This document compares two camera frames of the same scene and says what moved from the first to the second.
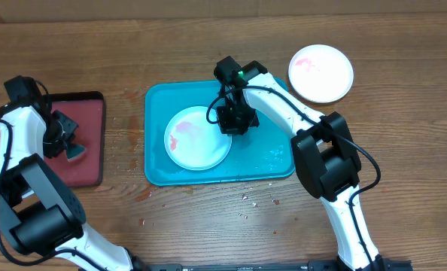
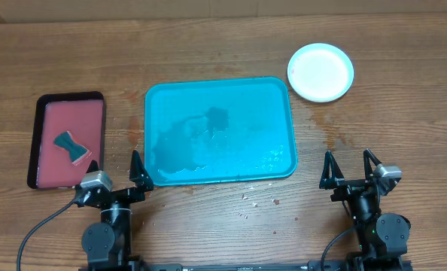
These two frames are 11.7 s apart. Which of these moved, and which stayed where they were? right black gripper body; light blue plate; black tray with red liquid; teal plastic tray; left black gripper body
Moved: left black gripper body; light blue plate; right black gripper body
Stayed: black tray with red liquid; teal plastic tray
